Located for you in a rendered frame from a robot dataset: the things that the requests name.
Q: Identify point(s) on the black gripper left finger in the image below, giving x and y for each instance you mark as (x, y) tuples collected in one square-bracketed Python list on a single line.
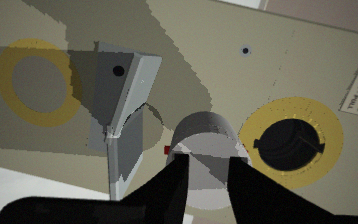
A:
[(161, 200)]

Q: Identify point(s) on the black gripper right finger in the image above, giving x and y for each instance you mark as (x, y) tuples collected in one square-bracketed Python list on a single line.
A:
[(257, 199)]

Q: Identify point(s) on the beige service panel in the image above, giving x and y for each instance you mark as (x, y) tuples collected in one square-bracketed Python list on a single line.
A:
[(287, 85)]

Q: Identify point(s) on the white cylinder with two slots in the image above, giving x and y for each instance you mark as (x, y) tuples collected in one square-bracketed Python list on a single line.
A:
[(209, 140)]

